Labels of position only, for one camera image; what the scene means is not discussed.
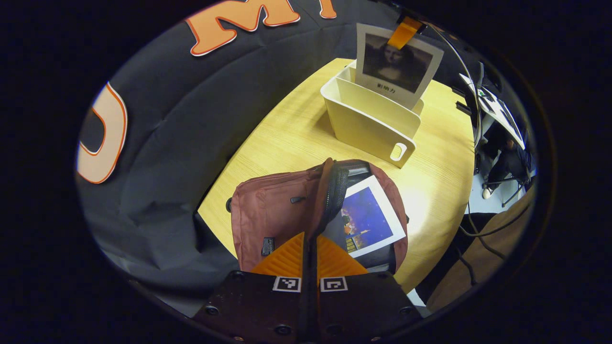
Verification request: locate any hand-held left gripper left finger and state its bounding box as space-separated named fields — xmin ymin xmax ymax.
xmin=193 ymin=232 xmax=306 ymax=344

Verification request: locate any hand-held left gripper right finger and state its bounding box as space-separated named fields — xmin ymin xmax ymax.
xmin=317 ymin=234 xmax=424 ymax=344

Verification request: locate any black spine portrait book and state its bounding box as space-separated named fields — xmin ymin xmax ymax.
xmin=356 ymin=22 xmax=445 ymax=110

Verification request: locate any blue cover book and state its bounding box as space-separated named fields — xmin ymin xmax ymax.
xmin=323 ymin=175 xmax=407 ymax=259

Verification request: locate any maroon schoolbag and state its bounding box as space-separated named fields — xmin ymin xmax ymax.
xmin=230 ymin=158 xmax=410 ymax=277

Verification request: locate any cream plastic bookshelf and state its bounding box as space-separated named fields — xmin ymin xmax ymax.
xmin=320 ymin=60 xmax=425 ymax=169

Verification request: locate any thin metal pole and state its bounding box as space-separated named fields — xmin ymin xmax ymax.
xmin=428 ymin=24 xmax=483 ymax=153

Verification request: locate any white desk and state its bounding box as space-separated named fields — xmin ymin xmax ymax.
xmin=459 ymin=73 xmax=526 ymax=150

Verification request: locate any brown panel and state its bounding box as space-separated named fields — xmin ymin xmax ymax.
xmin=426 ymin=191 xmax=535 ymax=313

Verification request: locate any office chair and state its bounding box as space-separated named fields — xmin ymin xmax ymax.
xmin=483 ymin=176 xmax=529 ymax=208

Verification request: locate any black cable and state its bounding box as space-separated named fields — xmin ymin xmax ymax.
xmin=458 ymin=203 xmax=529 ymax=287

